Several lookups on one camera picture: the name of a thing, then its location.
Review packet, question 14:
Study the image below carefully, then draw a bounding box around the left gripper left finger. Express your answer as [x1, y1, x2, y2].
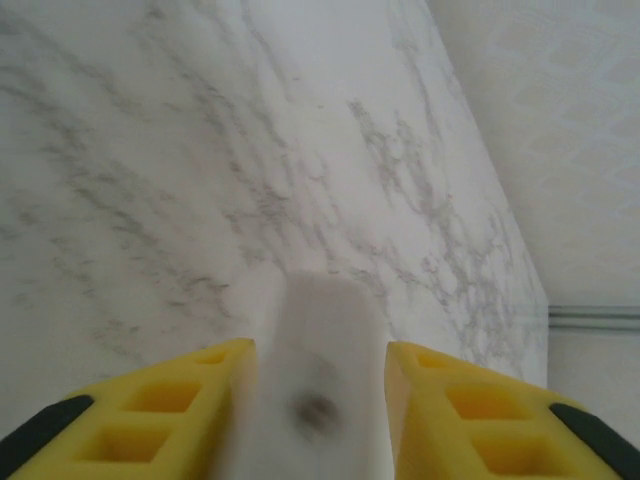
[0, 337, 259, 480]

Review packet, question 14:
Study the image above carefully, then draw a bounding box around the aluminium mounting rail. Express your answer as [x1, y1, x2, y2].
[547, 303, 640, 332]

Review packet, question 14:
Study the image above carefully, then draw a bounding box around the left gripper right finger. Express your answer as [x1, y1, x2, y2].
[383, 339, 640, 480]

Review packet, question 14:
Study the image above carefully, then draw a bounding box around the white remote control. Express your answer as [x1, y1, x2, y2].
[213, 268, 399, 480]

